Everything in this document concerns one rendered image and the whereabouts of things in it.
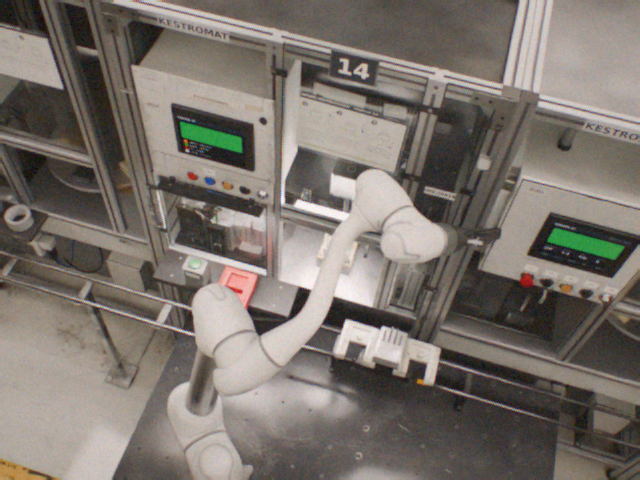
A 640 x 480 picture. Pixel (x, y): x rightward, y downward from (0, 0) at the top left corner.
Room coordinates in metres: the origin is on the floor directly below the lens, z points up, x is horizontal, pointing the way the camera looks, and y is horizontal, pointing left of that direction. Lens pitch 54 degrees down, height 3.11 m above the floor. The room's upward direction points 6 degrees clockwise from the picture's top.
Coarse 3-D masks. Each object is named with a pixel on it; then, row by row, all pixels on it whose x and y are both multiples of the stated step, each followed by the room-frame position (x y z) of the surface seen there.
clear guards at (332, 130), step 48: (288, 48) 1.34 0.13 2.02; (288, 96) 1.33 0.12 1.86; (336, 96) 1.31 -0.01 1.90; (384, 96) 1.28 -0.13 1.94; (288, 144) 1.33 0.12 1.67; (336, 144) 1.30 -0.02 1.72; (384, 144) 1.28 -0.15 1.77; (432, 144) 1.25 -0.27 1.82; (480, 144) 1.23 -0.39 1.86; (288, 192) 1.33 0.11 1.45; (336, 192) 1.30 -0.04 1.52; (192, 240) 1.41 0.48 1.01; (240, 240) 1.37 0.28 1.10
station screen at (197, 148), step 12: (180, 120) 1.37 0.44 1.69; (192, 120) 1.36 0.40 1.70; (180, 132) 1.37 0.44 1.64; (228, 132) 1.34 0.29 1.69; (240, 132) 1.33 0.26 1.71; (192, 144) 1.36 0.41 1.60; (204, 144) 1.35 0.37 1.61; (204, 156) 1.35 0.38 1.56; (216, 156) 1.35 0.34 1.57; (228, 156) 1.34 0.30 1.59; (240, 156) 1.33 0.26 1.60
